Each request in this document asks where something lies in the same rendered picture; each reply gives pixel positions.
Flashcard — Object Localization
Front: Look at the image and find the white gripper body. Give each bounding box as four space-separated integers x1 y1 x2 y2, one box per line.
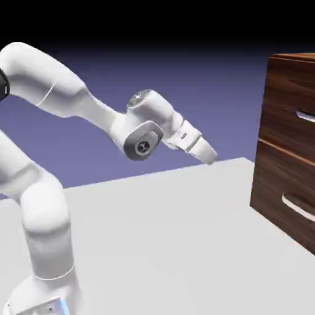
185 137 218 165

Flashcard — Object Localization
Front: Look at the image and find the dark wood drawer front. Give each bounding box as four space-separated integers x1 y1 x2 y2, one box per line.
258 57 315 164
250 140 315 255

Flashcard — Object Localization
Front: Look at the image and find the dark wood cabinet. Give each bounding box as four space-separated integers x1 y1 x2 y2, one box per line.
249 52 315 256

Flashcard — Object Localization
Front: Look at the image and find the curved silver drawer handle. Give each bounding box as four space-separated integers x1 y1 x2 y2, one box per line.
281 193 315 222
295 110 315 123

